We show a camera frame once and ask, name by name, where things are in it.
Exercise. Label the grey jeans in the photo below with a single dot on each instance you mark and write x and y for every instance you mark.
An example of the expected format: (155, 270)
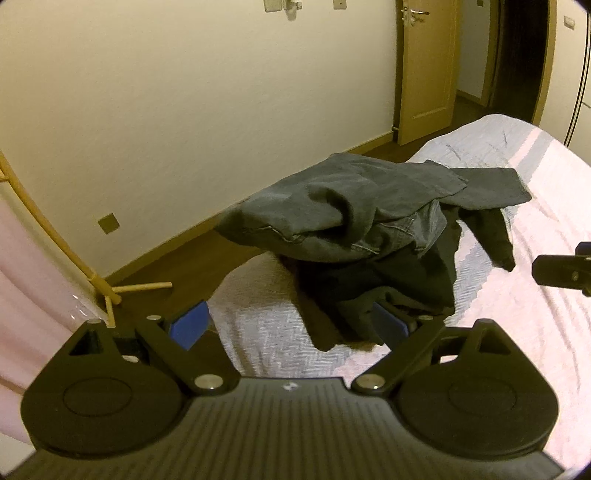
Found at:
(369, 198)

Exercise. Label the white wardrobe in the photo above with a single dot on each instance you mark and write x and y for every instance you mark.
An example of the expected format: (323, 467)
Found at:
(582, 106)

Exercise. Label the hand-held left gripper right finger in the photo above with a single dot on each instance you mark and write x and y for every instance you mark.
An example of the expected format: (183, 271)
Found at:
(388, 324)

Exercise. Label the pink curtain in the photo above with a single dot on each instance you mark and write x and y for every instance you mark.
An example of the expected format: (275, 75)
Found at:
(32, 295)

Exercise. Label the wardrobe-side switch plate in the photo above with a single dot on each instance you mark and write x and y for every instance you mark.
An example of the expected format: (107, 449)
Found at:
(569, 21)

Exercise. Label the wooden door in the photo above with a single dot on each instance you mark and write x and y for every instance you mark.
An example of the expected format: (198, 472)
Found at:
(425, 74)

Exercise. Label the bed with light bedspread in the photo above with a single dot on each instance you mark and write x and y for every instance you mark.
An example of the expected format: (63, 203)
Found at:
(531, 198)

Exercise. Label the wall light switch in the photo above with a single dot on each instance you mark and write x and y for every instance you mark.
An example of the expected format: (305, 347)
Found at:
(273, 4)

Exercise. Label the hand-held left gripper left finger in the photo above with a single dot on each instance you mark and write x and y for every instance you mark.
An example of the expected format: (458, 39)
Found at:
(189, 324)

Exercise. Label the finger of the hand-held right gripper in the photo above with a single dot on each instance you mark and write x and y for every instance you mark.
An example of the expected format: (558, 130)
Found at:
(558, 270)

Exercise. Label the wooden clothes rack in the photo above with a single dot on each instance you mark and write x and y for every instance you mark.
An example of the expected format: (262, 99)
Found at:
(55, 235)

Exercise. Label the brass wall socket plate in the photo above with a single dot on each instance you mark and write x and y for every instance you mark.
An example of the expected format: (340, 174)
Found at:
(108, 224)

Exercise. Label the wooden door frame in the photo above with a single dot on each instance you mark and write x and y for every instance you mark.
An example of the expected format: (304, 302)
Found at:
(547, 60)

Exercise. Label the dark cloth garment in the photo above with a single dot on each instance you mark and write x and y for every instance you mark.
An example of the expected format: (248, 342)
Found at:
(406, 277)

